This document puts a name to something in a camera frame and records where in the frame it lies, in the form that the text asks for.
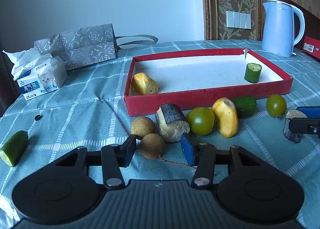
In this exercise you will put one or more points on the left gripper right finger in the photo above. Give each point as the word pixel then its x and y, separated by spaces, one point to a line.
pixel 202 156

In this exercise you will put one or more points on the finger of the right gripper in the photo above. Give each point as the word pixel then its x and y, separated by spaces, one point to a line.
pixel 310 111
pixel 306 126

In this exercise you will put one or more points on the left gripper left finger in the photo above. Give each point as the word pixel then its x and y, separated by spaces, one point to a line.
pixel 115 156

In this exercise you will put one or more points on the round-cut sugarcane chunk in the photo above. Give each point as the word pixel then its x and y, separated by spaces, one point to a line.
pixel 289 123

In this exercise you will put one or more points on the green tomato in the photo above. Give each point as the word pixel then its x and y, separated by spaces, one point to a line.
pixel 201 120
pixel 276 105

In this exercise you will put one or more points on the brown longan with stem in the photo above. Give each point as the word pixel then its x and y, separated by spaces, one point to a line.
pixel 152 147

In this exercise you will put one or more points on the brown longan fruit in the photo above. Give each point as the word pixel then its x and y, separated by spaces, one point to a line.
pixel 142 126

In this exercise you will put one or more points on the dark sugarcane chunk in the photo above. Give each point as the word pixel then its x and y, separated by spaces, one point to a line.
pixel 172 123

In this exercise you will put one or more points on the yellow peeled fruit piece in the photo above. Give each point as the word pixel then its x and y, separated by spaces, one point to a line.
pixel 226 118

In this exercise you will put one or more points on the dark green cucumber piece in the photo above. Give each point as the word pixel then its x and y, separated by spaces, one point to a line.
pixel 245 106

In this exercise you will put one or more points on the cut cucumber cylinder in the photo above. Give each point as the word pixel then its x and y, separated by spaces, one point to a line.
pixel 252 73

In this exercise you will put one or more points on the yellow jackfruit piece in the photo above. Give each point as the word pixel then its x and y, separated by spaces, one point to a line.
pixel 143 84

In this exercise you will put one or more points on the checked teal tablecloth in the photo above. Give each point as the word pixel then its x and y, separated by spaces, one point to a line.
pixel 89 110

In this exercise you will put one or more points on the red box at edge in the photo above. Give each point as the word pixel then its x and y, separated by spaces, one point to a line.
pixel 311 46

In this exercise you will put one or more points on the red shallow cardboard tray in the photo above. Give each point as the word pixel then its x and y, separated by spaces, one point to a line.
pixel 196 78

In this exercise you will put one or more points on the light blue electric kettle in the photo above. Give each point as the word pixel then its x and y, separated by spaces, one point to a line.
pixel 278 35

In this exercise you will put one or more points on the green cucumber end piece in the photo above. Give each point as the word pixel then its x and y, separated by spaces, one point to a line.
pixel 14 147

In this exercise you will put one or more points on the tissue pack with cat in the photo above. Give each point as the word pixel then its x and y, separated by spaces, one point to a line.
pixel 37 74

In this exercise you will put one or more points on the grey patterned gift bag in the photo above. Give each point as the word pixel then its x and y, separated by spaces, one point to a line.
pixel 88 45

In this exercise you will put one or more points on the white wall switch panel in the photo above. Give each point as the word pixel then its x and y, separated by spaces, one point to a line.
pixel 238 20

